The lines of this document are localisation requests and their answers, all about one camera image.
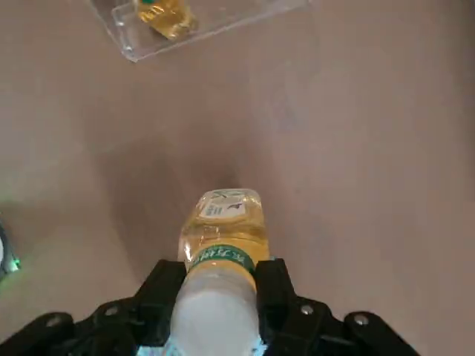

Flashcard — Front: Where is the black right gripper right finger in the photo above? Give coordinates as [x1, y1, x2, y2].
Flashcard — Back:
[255, 257, 420, 356]

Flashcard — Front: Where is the clear acrylic tiered shelf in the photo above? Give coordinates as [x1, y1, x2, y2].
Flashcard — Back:
[84, 0, 312, 63]

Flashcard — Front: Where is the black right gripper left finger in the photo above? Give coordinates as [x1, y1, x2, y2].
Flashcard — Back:
[0, 259, 186, 356]

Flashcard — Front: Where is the juice bottle with white cap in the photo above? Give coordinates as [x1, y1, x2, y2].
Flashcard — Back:
[135, 0, 200, 41]
[169, 188, 271, 356]

